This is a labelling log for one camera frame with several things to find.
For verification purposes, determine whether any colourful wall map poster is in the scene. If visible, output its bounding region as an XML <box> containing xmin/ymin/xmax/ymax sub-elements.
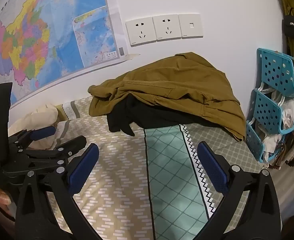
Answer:
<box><xmin>0</xmin><ymin>0</ymin><xmax>141</xmax><ymax>109</ymax></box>

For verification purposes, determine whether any white wall data socket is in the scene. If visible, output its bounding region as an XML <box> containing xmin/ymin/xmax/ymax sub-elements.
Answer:
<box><xmin>178</xmin><ymin>14</ymin><xmax>203</xmax><ymax>39</ymax></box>

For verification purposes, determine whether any olive brown jacket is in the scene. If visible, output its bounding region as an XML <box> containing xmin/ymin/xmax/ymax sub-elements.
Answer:
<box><xmin>88</xmin><ymin>52</ymin><xmax>246</xmax><ymax>142</ymax></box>

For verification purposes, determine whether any cream cloth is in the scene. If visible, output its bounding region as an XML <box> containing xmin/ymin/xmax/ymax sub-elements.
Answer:
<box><xmin>8</xmin><ymin>103</ymin><xmax>60</xmax><ymax>150</ymax></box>

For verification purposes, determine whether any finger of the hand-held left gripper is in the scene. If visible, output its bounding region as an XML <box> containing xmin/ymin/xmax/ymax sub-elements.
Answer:
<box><xmin>24</xmin><ymin>135</ymin><xmax>87</xmax><ymax>173</ymax></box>
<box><xmin>8</xmin><ymin>126</ymin><xmax>57</xmax><ymax>153</ymax></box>

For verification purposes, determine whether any person's left hand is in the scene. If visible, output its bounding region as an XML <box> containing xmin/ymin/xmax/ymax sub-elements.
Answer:
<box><xmin>0</xmin><ymin>189</ymin><xmax>15</xmax><ymax>220</ymax></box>

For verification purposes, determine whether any white cloth in basket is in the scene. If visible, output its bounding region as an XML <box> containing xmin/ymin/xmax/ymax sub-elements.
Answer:
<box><xmin>281</xmin><ymin>97</ymin><xmax>294</xmax><ymax>131</ymax></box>

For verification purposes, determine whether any black garment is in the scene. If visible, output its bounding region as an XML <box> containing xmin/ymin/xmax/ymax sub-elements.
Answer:
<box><xmin>106</xmin><ymin>96</ymin><xmax>222</xmax><ymax>137</ymax></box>

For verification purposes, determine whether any white wall power outlet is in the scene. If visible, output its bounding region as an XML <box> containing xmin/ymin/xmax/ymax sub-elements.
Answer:
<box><xmin>126</xmin><ymin>17</ymin><xmax>156</xmax><ymax>47</ymax></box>
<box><xmin>152</xmin><ymin>15</ymin><xmax>182</xmax><ymax>41</ymax></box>

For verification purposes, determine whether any patterned bed sheet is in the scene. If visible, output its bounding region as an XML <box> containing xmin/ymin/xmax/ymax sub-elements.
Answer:
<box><xmin>8</xmin><ymin>97</ymin><xmax>285</xmax><ymax>240</ymax></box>

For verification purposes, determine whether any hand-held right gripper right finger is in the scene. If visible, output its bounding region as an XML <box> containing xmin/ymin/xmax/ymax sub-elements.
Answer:
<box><xmin>194</xmin><ymin>141</ymin><xmax>283</xmax><ymax>240</ymax></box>

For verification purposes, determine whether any teal perforated hanging basket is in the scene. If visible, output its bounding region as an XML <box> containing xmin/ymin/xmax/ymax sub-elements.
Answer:
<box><xmin>253</xmin><ymin>89</ymin><xmax>294</xmax><ymax>134</ymax></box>
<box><xmin>256</xmin><ymin>47</ymin><xmax>294</xmax><ymax>98</ymax></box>
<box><xmin>245</xmin><ymin>121</ymin><xmax>275</xmax><ymax>163</ymax></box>

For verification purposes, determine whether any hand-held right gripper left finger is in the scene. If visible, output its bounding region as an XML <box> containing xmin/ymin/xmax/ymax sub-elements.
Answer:
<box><xmin>15</xmin><ymin>143</ymin><xmax>105</xmax><ymax>240</ymax></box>

